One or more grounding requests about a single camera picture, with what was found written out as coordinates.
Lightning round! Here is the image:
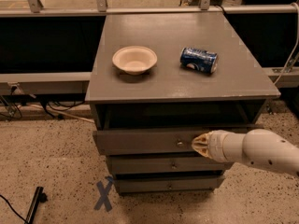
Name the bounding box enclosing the grey wooden drawer cabinet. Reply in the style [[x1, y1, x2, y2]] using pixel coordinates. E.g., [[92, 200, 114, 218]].
[[86, 12, 279, 181]]

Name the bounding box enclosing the grey metal railing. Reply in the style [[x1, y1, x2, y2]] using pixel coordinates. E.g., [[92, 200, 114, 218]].
[[0, 0, 299, 95]]

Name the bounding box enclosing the black bar on floor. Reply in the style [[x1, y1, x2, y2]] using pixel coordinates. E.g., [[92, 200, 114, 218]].
[[24, 187, 48, 224]]

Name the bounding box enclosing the grey drawer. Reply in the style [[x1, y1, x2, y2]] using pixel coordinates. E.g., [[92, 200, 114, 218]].
[[115, 175, 225, 194], [93, 124, 264, 156], [107, 152, 232, 175]]

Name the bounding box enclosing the blue tape cross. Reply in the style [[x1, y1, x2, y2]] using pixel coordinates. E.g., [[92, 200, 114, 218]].
[[94, 176, 114, 212]]

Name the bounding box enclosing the blue soda can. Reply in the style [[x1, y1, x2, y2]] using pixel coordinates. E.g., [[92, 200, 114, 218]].
[[180, 48, 218, 74]]

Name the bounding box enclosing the black floor cable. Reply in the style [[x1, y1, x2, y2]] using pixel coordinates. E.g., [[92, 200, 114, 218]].
[[0, 193, 27, 223]]

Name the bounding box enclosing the grey bottom drawer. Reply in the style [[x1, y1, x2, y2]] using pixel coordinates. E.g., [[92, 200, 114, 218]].
[[115, 175, 225, 194]]

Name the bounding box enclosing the grey middle drawer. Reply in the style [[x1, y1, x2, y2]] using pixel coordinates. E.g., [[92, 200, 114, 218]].
[[107, 152, 232, 175]]

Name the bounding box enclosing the black cable bundle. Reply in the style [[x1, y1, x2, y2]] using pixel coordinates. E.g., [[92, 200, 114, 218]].
[[0, 85, 87, 120]]

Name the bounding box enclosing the white hanging cable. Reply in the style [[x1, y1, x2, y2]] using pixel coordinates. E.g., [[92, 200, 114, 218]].
[[273, 2, 299, 86]]

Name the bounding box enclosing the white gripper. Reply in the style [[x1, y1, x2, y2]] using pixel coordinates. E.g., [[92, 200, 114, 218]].
[[192, 130, 230, 162]]

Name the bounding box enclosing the grey top drawer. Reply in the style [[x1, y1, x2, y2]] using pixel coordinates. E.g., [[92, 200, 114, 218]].
[[93, 124, 264, 156]]

